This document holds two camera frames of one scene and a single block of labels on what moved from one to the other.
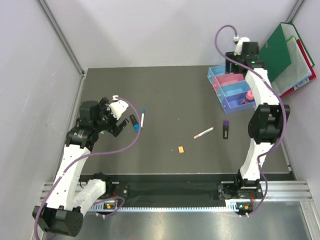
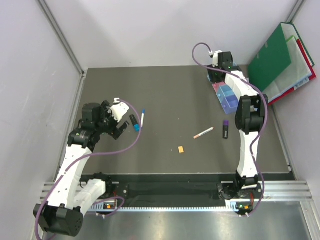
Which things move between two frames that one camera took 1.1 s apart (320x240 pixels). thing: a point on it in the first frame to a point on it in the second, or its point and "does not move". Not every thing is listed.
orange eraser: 181,150 does not move
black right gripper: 232,70 to 211,70
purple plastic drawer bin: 233,103 does not move
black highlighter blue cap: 135,124 does not move
